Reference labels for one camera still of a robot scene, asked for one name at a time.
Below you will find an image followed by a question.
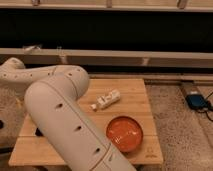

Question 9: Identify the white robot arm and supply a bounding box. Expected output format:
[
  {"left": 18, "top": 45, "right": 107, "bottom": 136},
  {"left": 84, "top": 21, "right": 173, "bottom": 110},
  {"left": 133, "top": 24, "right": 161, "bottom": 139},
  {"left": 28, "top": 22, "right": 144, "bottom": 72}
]
[{"left": 0, "top": 58, "right": 136, "bottom": 171}]

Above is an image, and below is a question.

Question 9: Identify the white plastic bottle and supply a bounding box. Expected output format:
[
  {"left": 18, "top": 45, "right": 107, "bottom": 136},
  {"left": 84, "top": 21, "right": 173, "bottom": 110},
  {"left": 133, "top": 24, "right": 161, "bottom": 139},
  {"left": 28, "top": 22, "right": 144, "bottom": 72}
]
[{"left": 90, "top": 89, "right": 121, "bottom": 111}]

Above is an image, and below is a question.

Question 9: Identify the wooden table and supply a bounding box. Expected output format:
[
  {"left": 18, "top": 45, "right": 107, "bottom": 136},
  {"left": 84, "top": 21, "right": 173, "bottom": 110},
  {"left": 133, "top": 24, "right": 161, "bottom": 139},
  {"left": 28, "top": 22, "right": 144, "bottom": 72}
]
[{"left": 9, "top": 79, "right": 163, "bottom": 166}]

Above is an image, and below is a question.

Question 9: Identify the orange bowl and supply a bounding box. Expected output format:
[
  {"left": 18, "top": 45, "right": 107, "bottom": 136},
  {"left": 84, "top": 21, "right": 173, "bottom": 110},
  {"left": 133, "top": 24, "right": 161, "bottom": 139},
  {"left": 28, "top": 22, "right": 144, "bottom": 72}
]
[{"left": 106, "top": 116, "right": 143, "bottom": 153}]

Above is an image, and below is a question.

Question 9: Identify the black rectangular block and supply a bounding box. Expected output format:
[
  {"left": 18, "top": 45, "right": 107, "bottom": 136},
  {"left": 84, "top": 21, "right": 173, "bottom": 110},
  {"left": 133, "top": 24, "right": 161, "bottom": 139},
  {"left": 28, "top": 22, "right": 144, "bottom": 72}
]
[{"left": 35, "top": 128, "right": 43, "bottom": 136}]

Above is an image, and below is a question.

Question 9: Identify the blue black device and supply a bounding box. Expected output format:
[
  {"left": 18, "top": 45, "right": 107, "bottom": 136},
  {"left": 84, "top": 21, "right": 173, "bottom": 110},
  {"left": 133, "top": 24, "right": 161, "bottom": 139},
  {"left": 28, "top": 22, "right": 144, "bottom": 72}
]
[{"left": 186, "top": 94, "right": 207, "bottom": 110}]

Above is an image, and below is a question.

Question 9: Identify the black cable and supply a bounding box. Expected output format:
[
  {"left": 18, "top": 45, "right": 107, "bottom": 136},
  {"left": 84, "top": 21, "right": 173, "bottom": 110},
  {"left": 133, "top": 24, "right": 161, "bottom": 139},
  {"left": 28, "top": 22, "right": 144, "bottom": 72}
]
[{"left": 196, "top": 91, "right": 213, "bottom": 122}]

